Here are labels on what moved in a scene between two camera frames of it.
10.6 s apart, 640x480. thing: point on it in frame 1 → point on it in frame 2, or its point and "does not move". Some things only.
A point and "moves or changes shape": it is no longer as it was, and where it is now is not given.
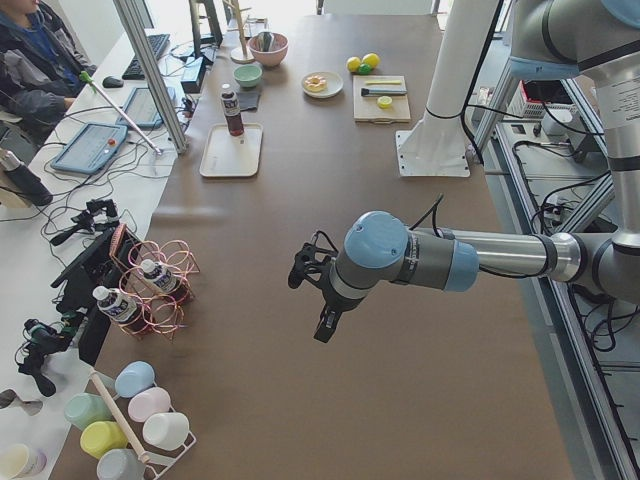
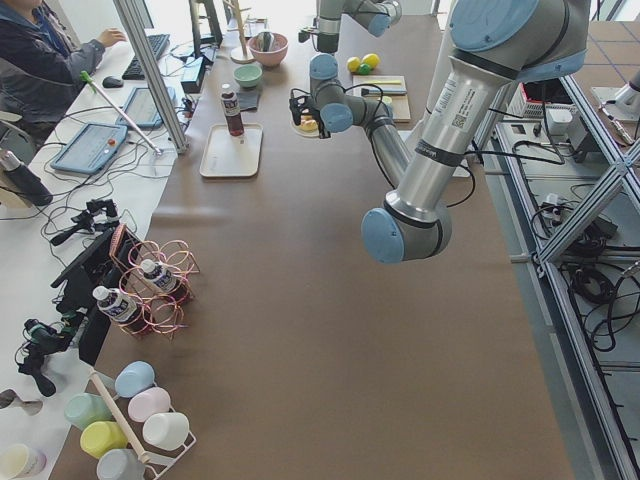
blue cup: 132,377 does not move
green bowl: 248,75 does not move
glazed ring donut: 315,83 moves or changes shape
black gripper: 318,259 → 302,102
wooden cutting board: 380,99 does not move
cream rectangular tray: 226,155 does not move
